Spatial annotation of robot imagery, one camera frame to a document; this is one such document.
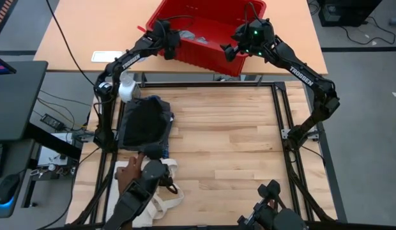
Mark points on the black garment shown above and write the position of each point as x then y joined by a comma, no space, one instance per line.
143,124

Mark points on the red plastic laundry bin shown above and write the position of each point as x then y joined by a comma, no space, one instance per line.
210,54

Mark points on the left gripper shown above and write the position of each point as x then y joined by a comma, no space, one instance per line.
167,35

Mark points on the dark grey garment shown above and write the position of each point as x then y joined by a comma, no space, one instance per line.
131,148

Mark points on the white spray bottle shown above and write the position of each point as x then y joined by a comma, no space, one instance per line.
129,89

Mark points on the cream canvas tote bag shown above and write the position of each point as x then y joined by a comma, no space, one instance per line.
112,195

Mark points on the light wooden desk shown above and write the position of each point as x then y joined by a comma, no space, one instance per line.
89,25

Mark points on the black power brick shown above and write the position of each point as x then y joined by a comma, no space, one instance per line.
51,121

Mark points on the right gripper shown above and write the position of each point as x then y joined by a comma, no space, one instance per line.
255,38

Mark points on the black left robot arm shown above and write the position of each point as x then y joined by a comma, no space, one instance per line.
131,62

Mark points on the black computer mouse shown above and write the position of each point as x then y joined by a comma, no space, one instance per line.
7,188

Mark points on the black side desk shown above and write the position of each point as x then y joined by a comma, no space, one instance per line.
16,99

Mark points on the white electronics box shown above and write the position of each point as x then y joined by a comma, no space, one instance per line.
49,156

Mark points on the black aluminium table frame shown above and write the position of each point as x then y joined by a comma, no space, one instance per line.
278,105

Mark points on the computer screen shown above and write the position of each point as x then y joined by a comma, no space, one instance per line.
1,67

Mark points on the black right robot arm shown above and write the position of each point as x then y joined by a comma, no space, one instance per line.
300,76

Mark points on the black panel with orange stripes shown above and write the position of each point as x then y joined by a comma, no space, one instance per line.
3,14

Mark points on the white rectangular pad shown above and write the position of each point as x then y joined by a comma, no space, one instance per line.
103,56

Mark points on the black computer tower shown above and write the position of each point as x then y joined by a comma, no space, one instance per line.
348,12

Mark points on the person's hand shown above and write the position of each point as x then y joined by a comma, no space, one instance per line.
129,174

